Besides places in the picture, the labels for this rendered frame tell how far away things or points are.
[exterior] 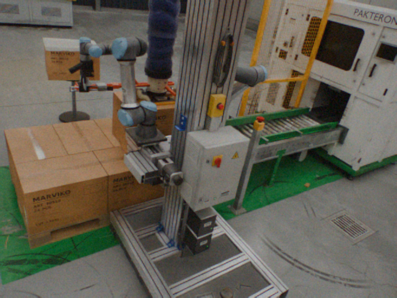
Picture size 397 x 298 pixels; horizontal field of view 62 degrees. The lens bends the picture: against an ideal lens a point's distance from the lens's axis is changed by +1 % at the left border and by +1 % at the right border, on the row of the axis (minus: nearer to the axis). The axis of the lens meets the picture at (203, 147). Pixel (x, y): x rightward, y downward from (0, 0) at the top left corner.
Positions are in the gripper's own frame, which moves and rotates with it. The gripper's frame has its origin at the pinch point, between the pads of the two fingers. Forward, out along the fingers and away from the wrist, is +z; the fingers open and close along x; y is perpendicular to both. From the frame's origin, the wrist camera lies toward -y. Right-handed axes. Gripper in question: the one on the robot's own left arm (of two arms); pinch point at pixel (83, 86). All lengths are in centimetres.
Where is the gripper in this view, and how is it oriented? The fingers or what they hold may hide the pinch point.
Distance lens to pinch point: 260.1
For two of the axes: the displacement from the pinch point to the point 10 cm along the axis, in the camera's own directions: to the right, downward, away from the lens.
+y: 8.4, -1.4, 5.3
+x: -5.2, -5.0, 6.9
